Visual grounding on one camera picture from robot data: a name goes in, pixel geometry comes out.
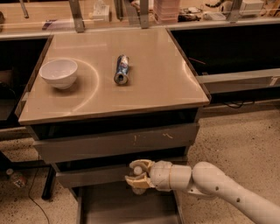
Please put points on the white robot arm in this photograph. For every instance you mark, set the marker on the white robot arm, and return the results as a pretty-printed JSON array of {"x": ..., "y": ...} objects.
[{"x": 204, "y": 180}]

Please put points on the grey drawer cabinet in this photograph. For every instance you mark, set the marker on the grey drawer cabinet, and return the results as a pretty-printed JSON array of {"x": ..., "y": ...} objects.
[{"x": 161, "y": 91}]

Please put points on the white box on shelf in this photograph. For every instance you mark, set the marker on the white box on shelf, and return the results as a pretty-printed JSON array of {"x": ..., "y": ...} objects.
[{"x": 101, "y": 11}]

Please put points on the black table leg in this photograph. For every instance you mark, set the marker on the black table leg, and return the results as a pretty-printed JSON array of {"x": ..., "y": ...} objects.
[{"x": 48, "y": 188}]

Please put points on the grey open bottom drawer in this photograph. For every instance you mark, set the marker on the grey open bottom drawer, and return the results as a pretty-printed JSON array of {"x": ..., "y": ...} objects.
[{"x": 115, "y": 203}]

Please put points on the clear plastic water bottle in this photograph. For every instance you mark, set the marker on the clear plastic water bottle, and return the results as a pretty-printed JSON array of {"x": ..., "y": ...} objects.
[{"x": 138, "y": 175}]

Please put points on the small bottle on floor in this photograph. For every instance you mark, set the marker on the small bottle on floor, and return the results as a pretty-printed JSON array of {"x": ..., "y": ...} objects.
[{"x": 17, "y": 178}]

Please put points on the grey metal side rail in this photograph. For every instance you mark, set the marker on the grey metal side rail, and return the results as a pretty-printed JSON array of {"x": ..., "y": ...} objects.
[{"x": 233, "y": 82}]

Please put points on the blue crushed soda can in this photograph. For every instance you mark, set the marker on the blue crushed soda can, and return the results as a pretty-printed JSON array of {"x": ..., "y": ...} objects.
[{"x": 122, "y": 70}]

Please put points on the grey top drawer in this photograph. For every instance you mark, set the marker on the grey top drawer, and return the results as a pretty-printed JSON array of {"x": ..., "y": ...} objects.
[{"x": 116, "y": 143}]

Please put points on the pink plastic container stack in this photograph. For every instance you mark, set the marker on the pink plastic container stack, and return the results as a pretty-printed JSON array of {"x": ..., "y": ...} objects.
[{"x": 166, "y": 11}]

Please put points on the grey middle drawer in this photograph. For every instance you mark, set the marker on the grey middle drawer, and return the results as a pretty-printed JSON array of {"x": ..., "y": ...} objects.
[{"x": 94, "y": 176}]

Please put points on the grey metal upright post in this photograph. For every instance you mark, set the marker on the grey metal upright post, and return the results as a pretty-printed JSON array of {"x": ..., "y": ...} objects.
[
  {"x": 144, "y": 14},
  {"x": 77, "y": 16}
]

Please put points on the white ceramic bowl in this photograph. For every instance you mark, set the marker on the white ceramic bowl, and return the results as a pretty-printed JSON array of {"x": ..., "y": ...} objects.
[{"x": 59, "y": 73}]

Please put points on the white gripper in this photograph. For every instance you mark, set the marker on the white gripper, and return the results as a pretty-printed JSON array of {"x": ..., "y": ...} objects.
[{"x": 161, "y": 175}]

